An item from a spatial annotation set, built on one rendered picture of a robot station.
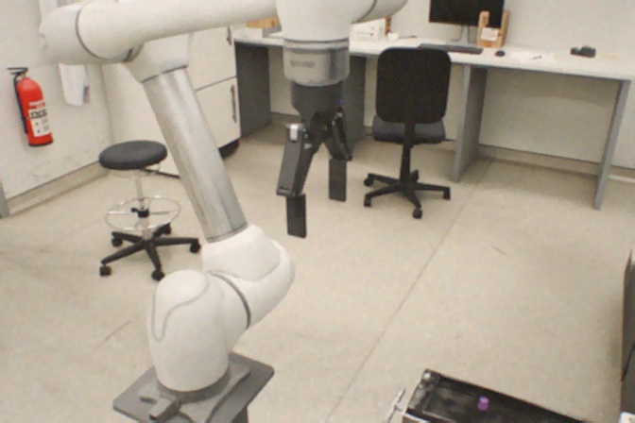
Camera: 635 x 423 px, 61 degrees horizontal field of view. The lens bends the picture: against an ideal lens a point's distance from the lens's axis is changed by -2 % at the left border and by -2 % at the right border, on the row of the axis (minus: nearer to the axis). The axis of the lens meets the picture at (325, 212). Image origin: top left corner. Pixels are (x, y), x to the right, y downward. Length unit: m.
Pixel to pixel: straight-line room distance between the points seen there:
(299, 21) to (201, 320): 0.62
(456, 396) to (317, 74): 0.67
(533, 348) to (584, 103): 2.31
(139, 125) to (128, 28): 3.23
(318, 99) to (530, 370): 1.89
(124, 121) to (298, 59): 3.61
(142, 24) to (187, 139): 0.31
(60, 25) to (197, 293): 0.55
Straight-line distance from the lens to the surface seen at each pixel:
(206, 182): 1.20
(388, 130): 3.37
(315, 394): 2.22
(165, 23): 0.95
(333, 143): 0.84
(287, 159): 0.74
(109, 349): 2.58
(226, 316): 1.14
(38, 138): 3.88
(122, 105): 4.26
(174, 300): 1.09
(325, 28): 0.72
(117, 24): 1.00
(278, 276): 1.25
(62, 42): 1.11
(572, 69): 3.64
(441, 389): 1.12
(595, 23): 4.30
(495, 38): 4.12
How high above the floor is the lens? 1.58
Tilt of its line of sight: 27 degrees down
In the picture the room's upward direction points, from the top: straight up
